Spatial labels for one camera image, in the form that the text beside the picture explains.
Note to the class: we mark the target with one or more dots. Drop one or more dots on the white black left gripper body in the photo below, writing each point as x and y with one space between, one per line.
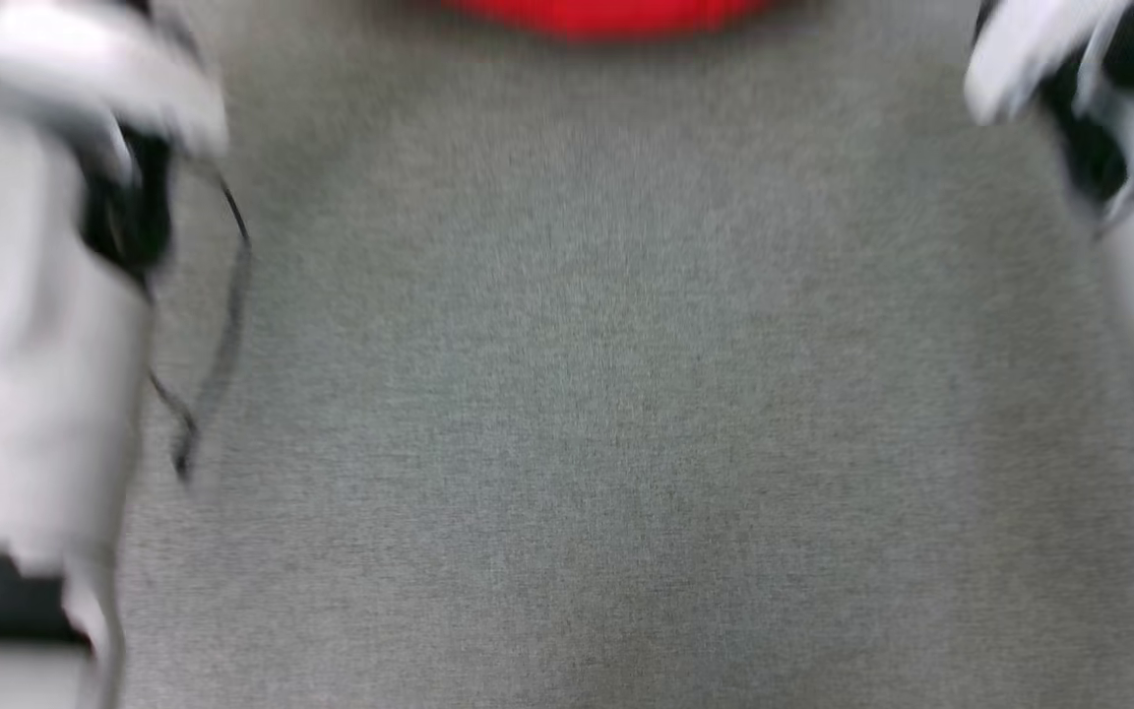
65 69

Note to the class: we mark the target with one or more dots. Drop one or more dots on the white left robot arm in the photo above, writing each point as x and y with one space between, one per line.
26 345

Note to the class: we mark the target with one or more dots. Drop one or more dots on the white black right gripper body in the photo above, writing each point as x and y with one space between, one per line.
1030 49

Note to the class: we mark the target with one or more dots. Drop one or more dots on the red basketball jersey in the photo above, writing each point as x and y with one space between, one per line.
606 15

